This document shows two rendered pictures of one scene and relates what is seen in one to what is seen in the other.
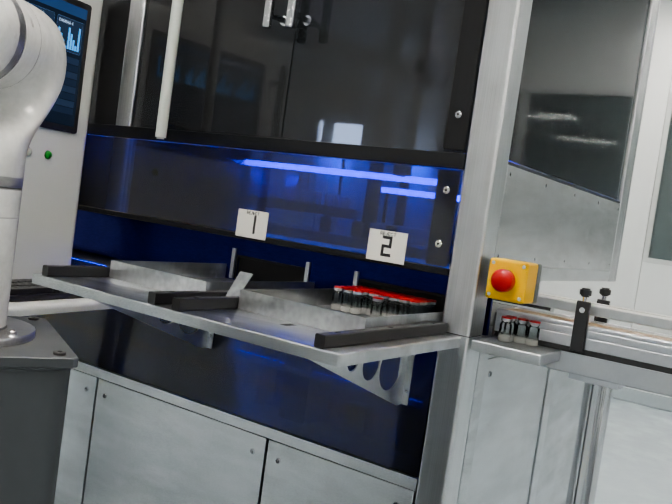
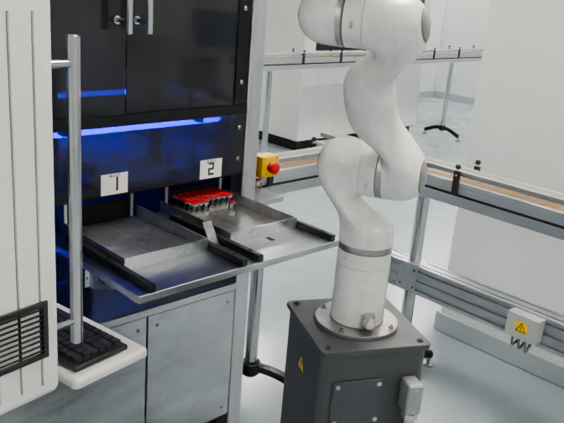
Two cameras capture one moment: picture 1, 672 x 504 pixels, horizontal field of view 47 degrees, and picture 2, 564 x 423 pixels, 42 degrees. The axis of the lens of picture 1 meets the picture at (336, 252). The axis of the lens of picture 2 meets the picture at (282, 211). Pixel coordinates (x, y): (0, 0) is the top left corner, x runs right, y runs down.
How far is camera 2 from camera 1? 222 cm
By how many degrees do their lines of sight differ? 78
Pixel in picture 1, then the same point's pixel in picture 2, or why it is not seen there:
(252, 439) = (136, 324)
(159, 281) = (171, 253)
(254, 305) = (240, 237)
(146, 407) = not seen: hidden behind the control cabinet
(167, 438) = not seen: hidden behind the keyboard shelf
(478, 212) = (255, 135)
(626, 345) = (285, 174)
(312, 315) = (272, 227)
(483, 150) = (255, 101)
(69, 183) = not seen: outside the picture
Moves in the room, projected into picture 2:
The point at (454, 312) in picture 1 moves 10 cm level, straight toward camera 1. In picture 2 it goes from (248, 191) to (275, 196)
